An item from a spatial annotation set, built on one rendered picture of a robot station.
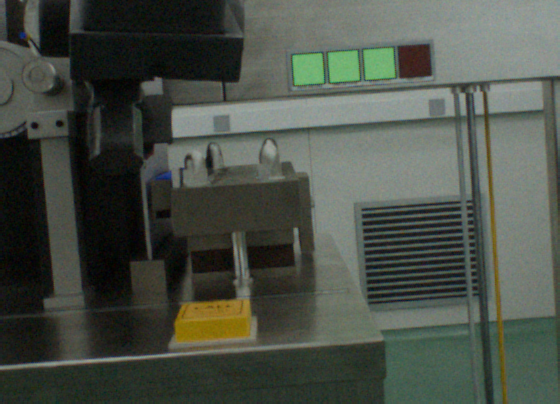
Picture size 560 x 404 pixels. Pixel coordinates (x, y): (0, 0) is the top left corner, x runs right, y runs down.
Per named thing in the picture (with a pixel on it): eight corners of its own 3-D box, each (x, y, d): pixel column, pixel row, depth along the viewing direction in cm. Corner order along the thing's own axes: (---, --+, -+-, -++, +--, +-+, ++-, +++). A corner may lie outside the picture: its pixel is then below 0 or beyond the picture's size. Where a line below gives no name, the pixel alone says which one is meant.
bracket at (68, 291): (42, 310, 93) (19, 55, 91) (57, 297, 99) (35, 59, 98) (84, 307, 93) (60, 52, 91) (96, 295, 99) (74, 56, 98)
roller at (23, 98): (-49, 137, 99) (-58, 43, 98) (16, 133, 124) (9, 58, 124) (43, 130, 99) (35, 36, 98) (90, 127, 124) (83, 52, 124)
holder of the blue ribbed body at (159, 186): (153, 219, 100) (150, 180, 100) (175, 200, 123) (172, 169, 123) (177, 217, 101) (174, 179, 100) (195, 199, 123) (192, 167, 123)
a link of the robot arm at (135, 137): (163, 24, 80) (77, 21, 78) (168, 121, 75) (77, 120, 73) (154, 85, 91) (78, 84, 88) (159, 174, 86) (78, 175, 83)
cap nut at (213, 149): (203, 169, 130) (201, 143, 130) (205, 168, 133) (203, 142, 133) (225, 168, 130) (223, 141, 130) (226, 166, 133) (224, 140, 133)
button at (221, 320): (175, 345, 73) (173, 320, 73) (184, 326, 80) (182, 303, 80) (249, 340, 73) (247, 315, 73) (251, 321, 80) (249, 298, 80)
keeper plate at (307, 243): (301, 252, 113) (295, 177, 112) (298, 241, 123) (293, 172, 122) (318, 251, 113) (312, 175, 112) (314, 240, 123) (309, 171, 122)
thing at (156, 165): (142, 194, 100) (130, 50, 99) (166, 179, 124) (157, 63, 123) (146, 193, 100) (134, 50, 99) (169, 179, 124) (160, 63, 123)
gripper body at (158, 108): (173, 147, 94) (163, 117, 87) (89, 153, 94) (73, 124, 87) (173, 100, 97) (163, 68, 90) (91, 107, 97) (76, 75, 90)
